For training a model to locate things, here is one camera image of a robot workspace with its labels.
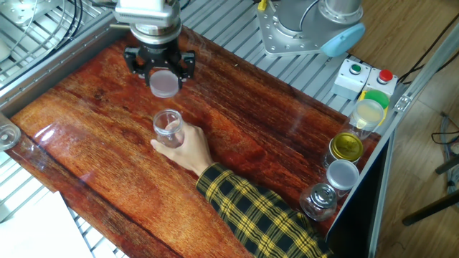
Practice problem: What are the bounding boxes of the jar with silver lid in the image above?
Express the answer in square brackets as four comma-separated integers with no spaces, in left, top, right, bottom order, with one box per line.
[300,182,338,222]

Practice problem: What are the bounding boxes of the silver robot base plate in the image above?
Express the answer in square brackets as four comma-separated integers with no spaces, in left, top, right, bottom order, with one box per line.
[256,0,359,57]

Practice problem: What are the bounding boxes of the jar with frosted lid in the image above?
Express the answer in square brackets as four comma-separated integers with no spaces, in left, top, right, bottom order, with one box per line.
[325,159,360,199]

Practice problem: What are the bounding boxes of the black table side panel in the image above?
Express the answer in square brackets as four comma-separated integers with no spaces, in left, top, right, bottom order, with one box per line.
[328,138,394,258]

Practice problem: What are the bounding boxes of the yellow black plaid-sleeved forearm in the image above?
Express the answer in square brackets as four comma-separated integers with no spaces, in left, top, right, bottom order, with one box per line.
[195,163,333,258]

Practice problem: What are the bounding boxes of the tall jar with clear lid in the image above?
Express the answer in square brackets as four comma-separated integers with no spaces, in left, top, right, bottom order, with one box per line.
[343,98,385,141]

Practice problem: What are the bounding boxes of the silver aluminium frame rail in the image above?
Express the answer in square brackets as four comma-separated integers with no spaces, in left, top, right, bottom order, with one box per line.
[0,10,130,119]

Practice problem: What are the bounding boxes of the white box red button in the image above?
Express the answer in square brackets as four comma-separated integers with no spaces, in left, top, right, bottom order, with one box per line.
[362,67,399,98]

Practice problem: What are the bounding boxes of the yellow box green cap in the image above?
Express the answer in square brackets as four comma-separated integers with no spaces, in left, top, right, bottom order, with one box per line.
[358,89,391,126]

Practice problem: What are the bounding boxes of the aluminium frame strut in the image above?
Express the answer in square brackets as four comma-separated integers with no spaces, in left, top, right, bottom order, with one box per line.
[392,21,459,115]

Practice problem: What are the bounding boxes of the small clear jar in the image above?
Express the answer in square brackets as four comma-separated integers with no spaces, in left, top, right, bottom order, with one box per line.
[152,108,186,149]

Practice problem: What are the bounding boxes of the jar with gold lid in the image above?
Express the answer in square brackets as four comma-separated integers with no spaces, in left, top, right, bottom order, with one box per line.
[322,131,365,169]

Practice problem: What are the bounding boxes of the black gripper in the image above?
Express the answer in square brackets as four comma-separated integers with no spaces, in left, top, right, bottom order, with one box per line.
[123,37,197,89]

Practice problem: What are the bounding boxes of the dark chair leg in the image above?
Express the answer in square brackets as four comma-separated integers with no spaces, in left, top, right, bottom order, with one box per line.
[401,189,459,226]
[435,153,459,176]

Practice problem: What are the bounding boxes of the white paper sheet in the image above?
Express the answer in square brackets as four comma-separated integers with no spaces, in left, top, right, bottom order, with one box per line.
[0,191,95,258]

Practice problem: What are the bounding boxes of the white wrist mount housing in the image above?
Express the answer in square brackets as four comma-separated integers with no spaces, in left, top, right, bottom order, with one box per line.
[113,0,181,28]

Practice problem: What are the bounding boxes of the silver mounting plate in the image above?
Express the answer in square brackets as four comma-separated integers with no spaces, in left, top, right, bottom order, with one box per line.
[0,0,65,27]

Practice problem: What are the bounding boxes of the black cable bundle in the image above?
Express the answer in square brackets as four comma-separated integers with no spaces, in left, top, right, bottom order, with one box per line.
[0,0,85,78]

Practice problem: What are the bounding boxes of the grey floor cable bundle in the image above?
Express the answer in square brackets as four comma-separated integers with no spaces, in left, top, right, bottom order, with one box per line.
[430,113,459,196]

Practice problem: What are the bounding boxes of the frosted white jar lid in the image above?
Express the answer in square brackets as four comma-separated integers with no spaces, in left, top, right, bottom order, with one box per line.
[148,69,180,99]

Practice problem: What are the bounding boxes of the white box green button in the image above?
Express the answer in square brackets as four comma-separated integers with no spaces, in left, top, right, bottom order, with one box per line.
[331,58,372,101]

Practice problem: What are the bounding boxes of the bare person's hand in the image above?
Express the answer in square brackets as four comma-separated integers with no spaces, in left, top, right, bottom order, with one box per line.
[150,121,215,177]

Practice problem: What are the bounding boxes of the clear plastic container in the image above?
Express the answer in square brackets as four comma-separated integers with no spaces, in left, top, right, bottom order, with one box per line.
[0,113,22,152]

